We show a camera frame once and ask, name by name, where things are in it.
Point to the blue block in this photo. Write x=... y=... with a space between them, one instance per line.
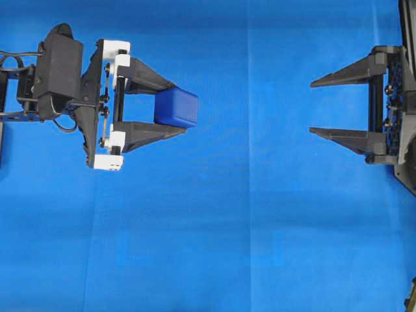
x=176 y=107

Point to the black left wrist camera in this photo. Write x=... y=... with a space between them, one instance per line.
x=58 y=71

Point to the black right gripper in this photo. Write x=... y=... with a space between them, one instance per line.
x=389 y=106

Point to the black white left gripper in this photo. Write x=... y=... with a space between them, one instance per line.
x=110 y=64

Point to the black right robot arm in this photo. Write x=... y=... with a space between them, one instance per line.
x=405 y=173

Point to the blue table mat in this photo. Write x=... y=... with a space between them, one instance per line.
x=247 y=211

